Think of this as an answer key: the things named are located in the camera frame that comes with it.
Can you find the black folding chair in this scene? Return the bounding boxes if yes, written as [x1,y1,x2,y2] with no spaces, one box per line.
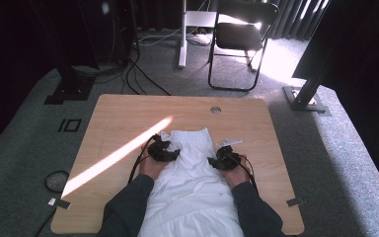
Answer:
[206,0,280,93]

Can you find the dark flat panel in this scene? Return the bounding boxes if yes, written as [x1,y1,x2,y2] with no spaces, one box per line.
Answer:
[291,0,379,93]

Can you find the dark pleated curtain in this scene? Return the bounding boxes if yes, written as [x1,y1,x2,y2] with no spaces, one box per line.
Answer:
[268,0,331,41]

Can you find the dark tape strip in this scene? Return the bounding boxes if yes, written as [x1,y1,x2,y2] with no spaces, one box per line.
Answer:
[285,196,308,208]

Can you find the black floor cables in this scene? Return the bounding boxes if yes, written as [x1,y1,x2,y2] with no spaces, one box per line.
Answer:
[120,48,173,97]

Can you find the white cloth garment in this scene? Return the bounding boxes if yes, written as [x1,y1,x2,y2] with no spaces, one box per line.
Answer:
[137,127,245,237]

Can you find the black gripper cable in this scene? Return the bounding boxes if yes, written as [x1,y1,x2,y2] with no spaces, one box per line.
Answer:
[238,153,261,196]
[127,133,157,186]

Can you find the white desk stand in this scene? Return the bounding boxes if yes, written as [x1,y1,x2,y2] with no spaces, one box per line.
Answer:
[177,0,219,70]

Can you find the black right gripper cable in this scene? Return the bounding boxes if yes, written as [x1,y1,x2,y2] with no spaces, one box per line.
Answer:
[238,153,261,196]

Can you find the black metal stand grey base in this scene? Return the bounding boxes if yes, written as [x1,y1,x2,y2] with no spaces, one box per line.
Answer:
[282,39,333,118]

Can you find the person's left hand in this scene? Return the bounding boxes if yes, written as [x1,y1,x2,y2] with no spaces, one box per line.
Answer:
[138,153,166,182]

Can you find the black metal stand flat base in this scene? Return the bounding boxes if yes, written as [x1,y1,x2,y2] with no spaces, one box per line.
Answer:
[29,0,97,106]

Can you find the white floor cables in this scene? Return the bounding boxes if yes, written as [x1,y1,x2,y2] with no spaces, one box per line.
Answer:
[137,27,212,47]

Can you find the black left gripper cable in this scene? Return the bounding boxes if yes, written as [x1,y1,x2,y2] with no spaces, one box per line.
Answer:
[127,133,157,186]

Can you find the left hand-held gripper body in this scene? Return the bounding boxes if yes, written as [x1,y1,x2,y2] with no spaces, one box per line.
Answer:
[147,130,179,163]

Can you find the black ring on floor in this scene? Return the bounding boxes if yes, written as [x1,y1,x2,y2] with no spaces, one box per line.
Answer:
[43,170,71,194]

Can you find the dark tape with white end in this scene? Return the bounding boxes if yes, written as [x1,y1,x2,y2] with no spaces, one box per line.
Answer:
[47,197,72,210]

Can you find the person's right hand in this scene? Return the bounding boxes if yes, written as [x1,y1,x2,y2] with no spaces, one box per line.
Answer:
[221,161,252,190]

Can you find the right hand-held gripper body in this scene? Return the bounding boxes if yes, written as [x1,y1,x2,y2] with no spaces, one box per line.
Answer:
[211,138,245,171]

